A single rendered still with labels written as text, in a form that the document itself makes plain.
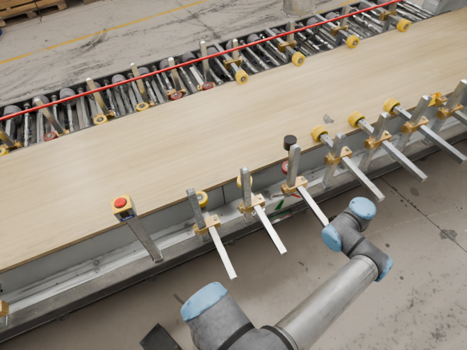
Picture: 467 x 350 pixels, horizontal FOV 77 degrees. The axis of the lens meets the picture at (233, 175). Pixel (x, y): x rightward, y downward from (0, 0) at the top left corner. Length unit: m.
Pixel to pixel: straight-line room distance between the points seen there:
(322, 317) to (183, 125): 1.39
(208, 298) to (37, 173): 1.48
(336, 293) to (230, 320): 0.32
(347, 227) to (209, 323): 0.60
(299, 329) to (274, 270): 1.51
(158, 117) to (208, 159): 0.51
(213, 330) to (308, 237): 1.77
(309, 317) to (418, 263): 1.81
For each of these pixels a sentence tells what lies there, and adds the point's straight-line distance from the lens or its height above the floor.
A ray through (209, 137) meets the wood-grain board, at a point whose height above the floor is 0.90.
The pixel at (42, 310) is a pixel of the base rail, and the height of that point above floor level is 0.70.
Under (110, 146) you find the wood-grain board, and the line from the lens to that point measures 1.90.
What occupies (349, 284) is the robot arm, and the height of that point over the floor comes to 1.27.
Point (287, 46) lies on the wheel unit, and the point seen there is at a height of 0.96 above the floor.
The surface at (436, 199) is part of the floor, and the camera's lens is 2.91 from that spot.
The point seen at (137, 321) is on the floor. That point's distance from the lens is 2.30.
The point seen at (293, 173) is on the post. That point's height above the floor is 0.99.
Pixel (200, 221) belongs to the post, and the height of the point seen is 0.90.
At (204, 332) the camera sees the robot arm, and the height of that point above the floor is 1.43.
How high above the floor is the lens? 2.11
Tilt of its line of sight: 52 degrees down
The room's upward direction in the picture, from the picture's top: 7 degrees counter-clockwise
